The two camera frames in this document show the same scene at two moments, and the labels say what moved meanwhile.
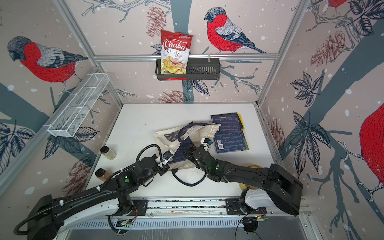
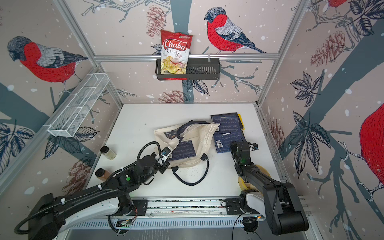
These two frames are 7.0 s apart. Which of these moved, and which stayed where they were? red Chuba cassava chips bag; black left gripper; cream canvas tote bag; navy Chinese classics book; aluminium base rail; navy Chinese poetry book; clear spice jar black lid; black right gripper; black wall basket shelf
Moved: cream canvas tote bag; navy Chinese poetry book; black right gripper
Stayed: red Chuba cassava chips bag; black wall basket shelf; black left gripper; navy Chinese classics book; clear spice jar black lid; aluminium base rail
